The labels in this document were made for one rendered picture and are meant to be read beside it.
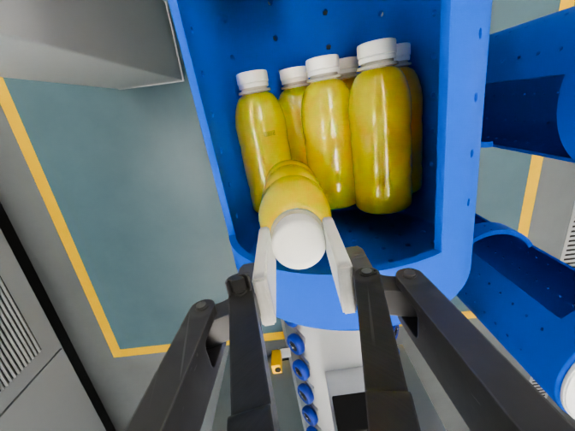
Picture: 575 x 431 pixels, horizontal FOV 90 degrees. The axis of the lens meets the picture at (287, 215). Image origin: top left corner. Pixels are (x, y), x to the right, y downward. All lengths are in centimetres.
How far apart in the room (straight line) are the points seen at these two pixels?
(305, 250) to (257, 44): 33
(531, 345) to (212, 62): 84
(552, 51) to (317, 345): 69
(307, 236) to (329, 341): 54
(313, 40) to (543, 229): 185
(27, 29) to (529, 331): 116
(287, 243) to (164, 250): 156
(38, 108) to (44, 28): 106
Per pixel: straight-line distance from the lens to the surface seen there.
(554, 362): 86
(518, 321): 91
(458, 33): 25
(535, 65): 69
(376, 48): 33
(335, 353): 75
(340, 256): 16
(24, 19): 74
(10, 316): 202
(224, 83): 41
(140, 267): 185
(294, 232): 20
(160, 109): 154
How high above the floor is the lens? 143
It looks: 69 degrees down
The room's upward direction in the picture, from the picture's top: 176 degrees clockwise
